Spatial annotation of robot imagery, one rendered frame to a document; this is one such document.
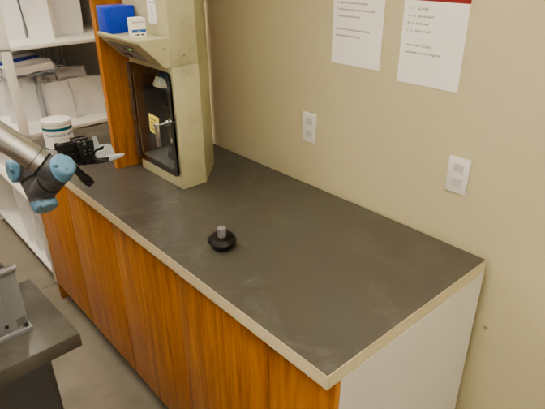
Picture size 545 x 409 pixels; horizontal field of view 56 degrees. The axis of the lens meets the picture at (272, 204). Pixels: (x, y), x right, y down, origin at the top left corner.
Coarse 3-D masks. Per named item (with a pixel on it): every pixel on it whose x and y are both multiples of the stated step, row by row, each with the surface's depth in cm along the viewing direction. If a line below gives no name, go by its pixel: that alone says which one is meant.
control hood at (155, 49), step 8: (104, 32) 184; (128, 32) 183; (104, 40) 189; (112, 40) 182; (120, 40) 175; (128, 40) 171; (136, 40) 168; (144, 40) 168; (152, 40) 169; (160, 40) 171; (168, 40) 173; (136, 48) 172; (144, 48) 168; (152, 48) 170; (160, 48) 172; (168, 48) 174; (144, 56) 177; (152, 56) 171; (160, 56) 173; (168, 56) 175; (152, 64) 182; (160, 64) 175; (168, 64) 176
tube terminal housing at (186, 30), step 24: (144, 0) 177; (168, 0) 168; (192, 0) 174; (168, 24) 171; (192, 24) 177; (192, 48) 180; (168, 72) 180; (192, 72) 183; (192, 96) 187; (192, 120) 190; (192, 144) 194; (192, 168) 198
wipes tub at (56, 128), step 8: (40, 120) 231; (48, 120) 230; (56, 120) 230; (64, 120) 230; (48, 128) 228; (56, 128) 228; (64, 128) 231; (48, 136) 230; (56, 136) 230; (64, 136) 232; (72, 136) 236; (48, 144) 232
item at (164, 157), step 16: (144, 80) 192; (160, 80) 183; (144, 96) 196; (160, 96) 187; (144, 112) 200; (160, 112) 191; (144, 128) 204; (160, 128) 194; (144, 144) 209; (176, 144) 190; (160, 160) 203; (176, 160) 192; (176, 176) 196
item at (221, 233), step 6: (222, 228) 157; (216, 234) 160; (222, 234) 157; (228, 234) 160; (210, 240) 157; (216, 240) 156; (222, 240) 156; (228, 240) 156; (234, 240) 158; (216, 246) 155; (222, 246) 155; (228, 246) 156
